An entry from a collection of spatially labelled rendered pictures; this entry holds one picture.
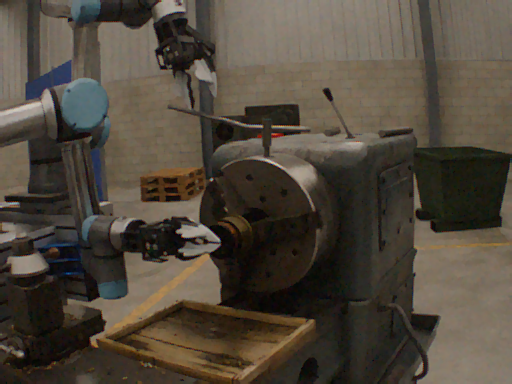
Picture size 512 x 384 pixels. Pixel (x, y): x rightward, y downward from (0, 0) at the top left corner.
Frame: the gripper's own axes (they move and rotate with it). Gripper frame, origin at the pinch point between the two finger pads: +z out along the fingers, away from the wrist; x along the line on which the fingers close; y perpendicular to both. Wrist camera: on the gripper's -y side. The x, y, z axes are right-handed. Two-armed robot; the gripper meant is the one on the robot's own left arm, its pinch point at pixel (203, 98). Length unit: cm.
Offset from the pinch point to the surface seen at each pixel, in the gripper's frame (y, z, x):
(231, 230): 6.4, 28.8, 0.1
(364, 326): -25, 64, 7
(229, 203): -1.8, 23.3, -3.9
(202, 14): -836, -411, -497
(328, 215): -13.4, 33.1, 12.1
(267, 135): -10.7, 11.7, 5.8
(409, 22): -990, -233, -114
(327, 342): -13, 63, 2
